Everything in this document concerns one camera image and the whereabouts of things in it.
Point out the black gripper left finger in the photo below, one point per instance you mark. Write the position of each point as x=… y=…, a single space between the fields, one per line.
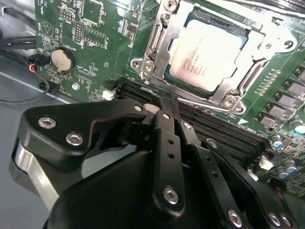
x=59 y=133

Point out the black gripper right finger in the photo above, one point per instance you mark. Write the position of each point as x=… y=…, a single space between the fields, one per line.
x=214 y=181

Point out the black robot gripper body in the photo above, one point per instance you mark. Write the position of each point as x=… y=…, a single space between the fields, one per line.
x=107 y=202

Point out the silver square CPU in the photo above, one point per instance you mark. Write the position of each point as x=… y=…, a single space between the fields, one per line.
x=207 y=50

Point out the metal socket cover frame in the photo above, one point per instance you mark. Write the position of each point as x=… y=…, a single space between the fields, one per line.
x=269 y=39

